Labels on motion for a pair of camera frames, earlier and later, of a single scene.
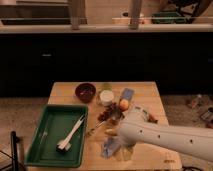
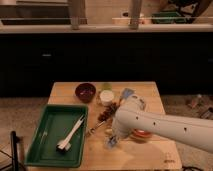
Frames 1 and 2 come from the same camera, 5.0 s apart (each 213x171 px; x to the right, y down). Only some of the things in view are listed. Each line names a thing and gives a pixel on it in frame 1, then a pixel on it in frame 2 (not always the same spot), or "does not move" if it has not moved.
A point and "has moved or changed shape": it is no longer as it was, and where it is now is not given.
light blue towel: [110, 147] has moved or changed shape
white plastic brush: [64, 144] does not move
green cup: [107, 86] does not move
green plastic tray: [55, 123] does not move
